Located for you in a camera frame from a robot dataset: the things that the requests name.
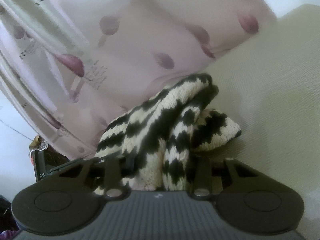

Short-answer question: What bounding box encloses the black white knitted garment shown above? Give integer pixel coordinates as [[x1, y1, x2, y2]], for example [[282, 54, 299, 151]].
[[95, 73, 241, 191]]

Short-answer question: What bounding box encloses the black electronic device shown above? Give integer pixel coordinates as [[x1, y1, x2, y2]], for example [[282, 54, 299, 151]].
[[30, 146, 70, 181]]

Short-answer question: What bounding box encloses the purple cloth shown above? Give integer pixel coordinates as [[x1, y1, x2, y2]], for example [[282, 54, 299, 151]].
[[0, 230, 20, 240]]

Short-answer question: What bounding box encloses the beige mesh bed mat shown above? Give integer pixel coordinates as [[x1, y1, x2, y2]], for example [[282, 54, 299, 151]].
[[206, 4, 319, 239]]

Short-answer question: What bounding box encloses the pink floral quilt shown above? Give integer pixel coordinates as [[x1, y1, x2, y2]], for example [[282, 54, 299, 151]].
[[1, 0, 276, 158]]

